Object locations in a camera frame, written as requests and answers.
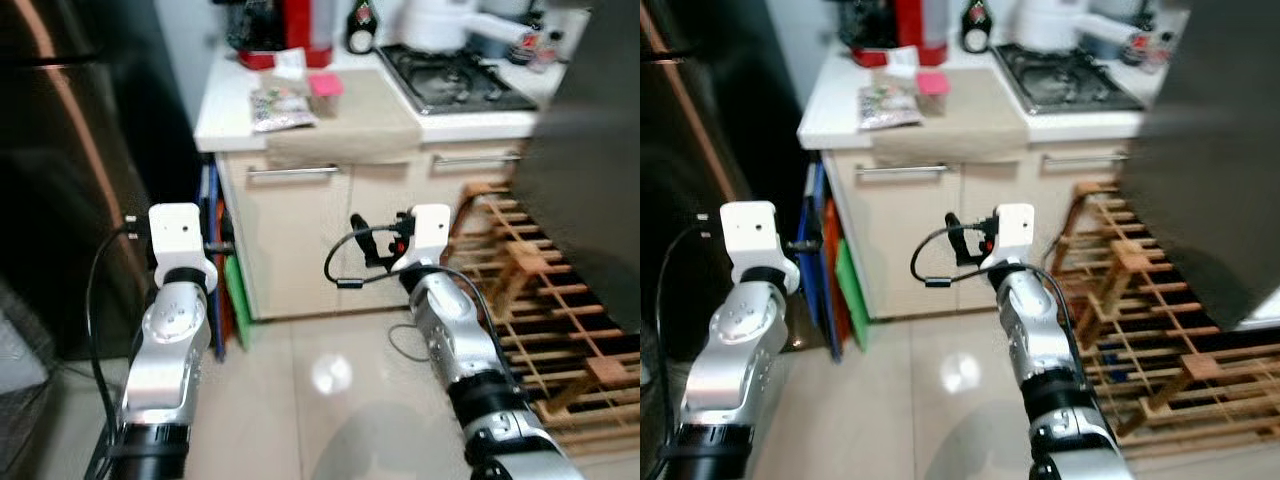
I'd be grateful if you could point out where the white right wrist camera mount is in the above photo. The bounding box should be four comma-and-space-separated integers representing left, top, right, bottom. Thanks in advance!
980, 203, 1037, 271
393, 205, 453, 273

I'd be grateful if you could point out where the white pot with handle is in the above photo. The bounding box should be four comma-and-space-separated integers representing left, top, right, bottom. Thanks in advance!
1009, 0, 1162, 54
397, 0, 547, 57

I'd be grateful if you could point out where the orange flat board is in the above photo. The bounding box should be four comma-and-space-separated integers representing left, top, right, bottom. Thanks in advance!
822, 198, 852, 347
212, 200, 238, 342

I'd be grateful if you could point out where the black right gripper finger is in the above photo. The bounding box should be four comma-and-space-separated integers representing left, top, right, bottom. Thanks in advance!
944, 211, 971, 265
349, 212, 383, 267

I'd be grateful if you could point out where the steel gas stove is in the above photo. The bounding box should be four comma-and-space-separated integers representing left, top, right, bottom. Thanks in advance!
991, 42, 1147, 115
374, 42, 540, 117

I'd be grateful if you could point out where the blue flat board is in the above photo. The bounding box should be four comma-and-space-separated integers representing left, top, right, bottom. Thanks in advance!
804, 160, 844, 362
197, 164, 227, 362

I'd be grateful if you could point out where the red coffee machine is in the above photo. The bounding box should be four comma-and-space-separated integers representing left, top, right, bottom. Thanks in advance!
837, 0, 952, 70
224, 0, 337, 72

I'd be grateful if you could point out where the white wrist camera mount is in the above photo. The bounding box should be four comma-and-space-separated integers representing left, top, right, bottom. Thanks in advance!
980, 203, 1037, 271
720, 201, 801, 293
148, 203, 219, 293
393, 205, 453, 273

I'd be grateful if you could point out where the wooden wine rack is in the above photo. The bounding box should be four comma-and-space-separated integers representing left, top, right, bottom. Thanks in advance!
440, 180, 641, 453
1045, 180, 1280, 453

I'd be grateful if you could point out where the long silver drawer handle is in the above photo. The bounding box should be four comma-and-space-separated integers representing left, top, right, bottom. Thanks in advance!
246, 164, 342, 183
854, 164, 950, 183
431, 151, 524, 169
1041, 151, 1132, 169

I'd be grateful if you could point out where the printed snack bag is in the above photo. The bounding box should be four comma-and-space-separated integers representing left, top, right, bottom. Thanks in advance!
248, 84, 320, 134
856, 84, 927, 132

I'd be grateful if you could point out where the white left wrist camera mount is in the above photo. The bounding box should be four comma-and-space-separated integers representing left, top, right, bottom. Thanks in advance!
148, 203, 219, 293
720, 201, 801, 293

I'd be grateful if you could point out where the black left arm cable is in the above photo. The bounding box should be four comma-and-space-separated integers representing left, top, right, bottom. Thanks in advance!
84, 214, 153, 480
652, 222, 725, 480

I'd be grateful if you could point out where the dark open fridge door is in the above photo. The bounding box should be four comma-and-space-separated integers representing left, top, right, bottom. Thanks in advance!
1125, 0, 1280, 331
512, 0, 641, 336

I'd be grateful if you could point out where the beige kitchen cabinet white counter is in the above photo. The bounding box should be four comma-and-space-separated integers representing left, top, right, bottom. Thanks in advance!
195, 10, 591, 323
797, 10, 1191, 323

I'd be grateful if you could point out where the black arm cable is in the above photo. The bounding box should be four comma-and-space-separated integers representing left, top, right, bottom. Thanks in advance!
652, 222, 725, 480
84, 214, 153, 480
909, 224, 1093, 393
322, 224, 521, 393

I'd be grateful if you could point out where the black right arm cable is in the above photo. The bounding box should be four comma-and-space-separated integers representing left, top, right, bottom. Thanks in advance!
909, 224, 1093, 393
322, 224, 521, 393

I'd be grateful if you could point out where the dark glass bottle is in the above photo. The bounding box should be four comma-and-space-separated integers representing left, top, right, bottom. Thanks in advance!
344, 0, 380, 57
959, 0, 995, 55

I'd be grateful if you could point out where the white paper packet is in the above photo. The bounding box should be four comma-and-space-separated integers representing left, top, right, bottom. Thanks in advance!
272, 47, 310, 84
881, 45, 920, 82

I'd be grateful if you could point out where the green flat board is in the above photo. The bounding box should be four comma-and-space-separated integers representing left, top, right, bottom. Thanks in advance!
835, 237, 872, 352
222, 254, 254, 352

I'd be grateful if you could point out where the beige cloth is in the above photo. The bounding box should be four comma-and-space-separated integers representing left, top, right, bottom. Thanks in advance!
264, 68, 427, 170
869, 68, 1032, 170

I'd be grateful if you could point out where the small printed can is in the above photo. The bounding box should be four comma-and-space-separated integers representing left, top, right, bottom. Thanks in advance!
507, 31, 562, 74
1119, 31, 1174, 74

